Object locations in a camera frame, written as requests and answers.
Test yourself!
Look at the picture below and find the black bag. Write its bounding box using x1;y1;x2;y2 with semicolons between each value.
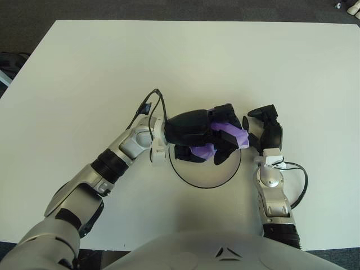
0;52;30;81

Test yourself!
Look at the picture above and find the white plate with black rim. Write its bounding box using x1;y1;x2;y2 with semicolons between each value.
168;142;242;190

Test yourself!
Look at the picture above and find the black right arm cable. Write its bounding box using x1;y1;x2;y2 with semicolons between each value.
277;160;309;210

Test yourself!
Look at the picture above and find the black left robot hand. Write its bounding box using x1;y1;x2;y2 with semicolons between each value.
164;103;243;166

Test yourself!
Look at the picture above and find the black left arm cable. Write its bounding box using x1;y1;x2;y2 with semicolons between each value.
128;89;169;141

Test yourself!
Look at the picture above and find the silver robot torso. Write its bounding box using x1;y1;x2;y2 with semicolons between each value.
108;232;360;270

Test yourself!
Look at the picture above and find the purple tissue paper pack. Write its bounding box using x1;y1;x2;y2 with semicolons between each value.
191;106;250;160

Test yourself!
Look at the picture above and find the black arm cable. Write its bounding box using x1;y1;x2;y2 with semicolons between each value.
128;89;169;141
277;160;309;210

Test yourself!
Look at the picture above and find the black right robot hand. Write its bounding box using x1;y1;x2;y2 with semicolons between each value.
241;104;284;155

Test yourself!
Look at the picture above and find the white furniture edge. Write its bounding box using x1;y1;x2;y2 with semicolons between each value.
0;69;14;87

